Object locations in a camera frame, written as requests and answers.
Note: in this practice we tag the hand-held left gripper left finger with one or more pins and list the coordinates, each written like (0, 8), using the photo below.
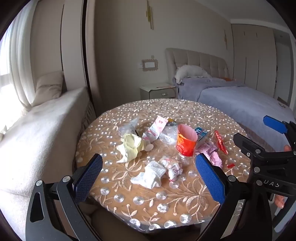
(89, 178)

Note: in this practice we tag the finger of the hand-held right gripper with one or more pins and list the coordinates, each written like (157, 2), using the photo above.
(275, 124)
(242, 141)

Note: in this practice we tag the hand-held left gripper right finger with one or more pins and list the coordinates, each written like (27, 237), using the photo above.
(210, 178)

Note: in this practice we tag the red stick wrapper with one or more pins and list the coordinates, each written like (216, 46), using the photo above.
(219, 141)

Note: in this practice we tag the small red scrap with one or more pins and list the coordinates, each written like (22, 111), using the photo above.
(230, 165)

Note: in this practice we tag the white red wrapper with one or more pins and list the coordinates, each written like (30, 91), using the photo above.
(173, 169)

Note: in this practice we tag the red paper cup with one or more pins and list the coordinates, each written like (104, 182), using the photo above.
(185, 146)

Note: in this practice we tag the small blue box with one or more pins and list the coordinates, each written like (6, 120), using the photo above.
(201, 133)

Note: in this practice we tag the yellow paper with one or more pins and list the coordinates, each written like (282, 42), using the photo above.
(130, 144)

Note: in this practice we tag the white tissue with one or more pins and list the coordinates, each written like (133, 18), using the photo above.
(150, 173)

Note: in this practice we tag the clear plastic wrap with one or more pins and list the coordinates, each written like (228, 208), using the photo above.
(167, 135)

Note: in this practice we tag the clear plastic bag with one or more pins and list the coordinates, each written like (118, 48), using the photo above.
(128, 127)

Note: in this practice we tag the small white paper scrap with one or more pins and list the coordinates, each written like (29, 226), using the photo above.
(149, 147)

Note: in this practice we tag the yellow clear packet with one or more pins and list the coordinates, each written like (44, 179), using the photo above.
(171, 121)

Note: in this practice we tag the pink white snack wrapper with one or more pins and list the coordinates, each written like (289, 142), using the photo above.
(156, 127)

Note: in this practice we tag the person's right hand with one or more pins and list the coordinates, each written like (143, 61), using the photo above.
(279, 201)

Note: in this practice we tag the small white item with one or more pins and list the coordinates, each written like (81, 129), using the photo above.
(281, 104)

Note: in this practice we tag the bed with grey cover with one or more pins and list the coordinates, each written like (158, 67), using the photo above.
(231, 99)

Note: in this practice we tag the round table patterned cloth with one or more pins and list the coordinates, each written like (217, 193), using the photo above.
(129, 201)

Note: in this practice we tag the orange item on bed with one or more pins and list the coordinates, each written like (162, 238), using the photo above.
(227, 79)

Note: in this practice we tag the white covered window seat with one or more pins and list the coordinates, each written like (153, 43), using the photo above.
(34, 139)

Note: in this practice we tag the beige wardrobe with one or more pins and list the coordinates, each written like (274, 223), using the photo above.
(252, 60)

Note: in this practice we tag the white frilled pillow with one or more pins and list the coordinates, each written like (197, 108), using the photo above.
(192, 71)

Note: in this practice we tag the beige padded headboard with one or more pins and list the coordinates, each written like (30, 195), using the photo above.
(196, 58)

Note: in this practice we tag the white nightstand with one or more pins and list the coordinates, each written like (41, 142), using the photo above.
(159, 92)

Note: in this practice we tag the beige cushion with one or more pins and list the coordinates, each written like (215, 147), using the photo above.
(48, 85)

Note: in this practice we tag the white curtain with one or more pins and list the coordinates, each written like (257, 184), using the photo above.
(16, 58)

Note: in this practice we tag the small gold wall lamp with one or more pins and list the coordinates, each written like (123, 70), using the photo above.
(225, 37)

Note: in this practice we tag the framed wall switch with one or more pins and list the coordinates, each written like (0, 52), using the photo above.
(149, 65)

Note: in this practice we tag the large gold wall lamp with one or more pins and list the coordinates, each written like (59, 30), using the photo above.
(149, 14)

